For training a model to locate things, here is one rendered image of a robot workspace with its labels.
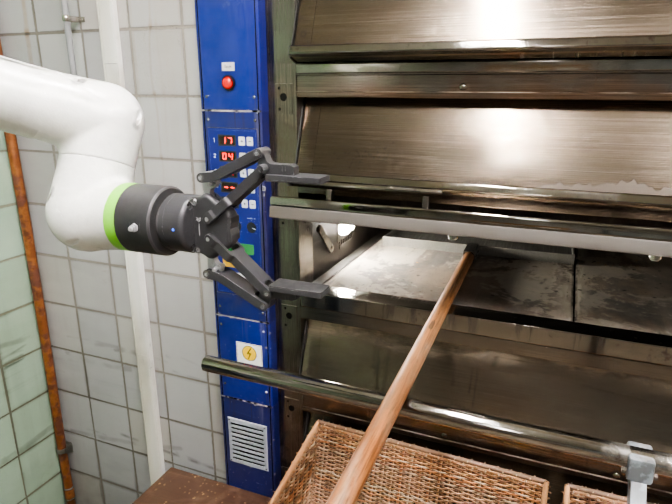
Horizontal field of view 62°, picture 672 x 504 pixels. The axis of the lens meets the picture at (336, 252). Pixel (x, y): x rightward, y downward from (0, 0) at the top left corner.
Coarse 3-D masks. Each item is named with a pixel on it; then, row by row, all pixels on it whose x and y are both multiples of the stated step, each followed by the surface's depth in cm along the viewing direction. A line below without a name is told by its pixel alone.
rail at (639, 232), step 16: (320, 208) 110; (336, 208) 109; (352, 208) 108; (368, 208) 106; (384, 208) 105; (400, 208) 104; (416, 208) 103; (496, 224) 98; (512, 224) 97; (528, 224) 96; (544, 224) 95; (560, 224) 94; (576, 224) 93; (592, 224) 92; (608, 224) 91
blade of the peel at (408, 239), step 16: (384, 240) 172; (400, 240) 170; (416, 240) 169; (432, 240) 177; (448, 240) 176; (464, 240) 176; (480, 240) 176; (496, 240) 176; (496, 256) 161; (512, 256) 159; (528, 256) 158; (544, 256) 156; (560, 256) 155
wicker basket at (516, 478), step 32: (320, 448) 139; (352, 448) 136; (384, 448) 132; (416, 448) 129; (288, 480) 126; (320, 480) 139; (384, 480) 132; (448, 480) 126; (480, 480) 123; (512, 480) 121; (544, 480) 118
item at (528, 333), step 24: (336, 288) 136; (360, 312) 130; (384, 312) 127; (408, 312) 125; (456, 312) 122; (480, 312) 122; (504, 312) 122; (504, 336) 118; (528, 336) 116; (552, 336) 114; (576, 336) 112; (600, 336) 110; (624, 336) 110; (648, 336) 110; (648, 360) 108
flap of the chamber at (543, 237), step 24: (288, 216) 113; (312, 216) 111; (336, 216) 109; (360, 216) 107; (384, 216) 106; (504, 240) 98; (528, 240) 96; (552, 240) 95; (576, 240) 93; (600, 240) 92; (624, 240) 90; (648, 240) 89
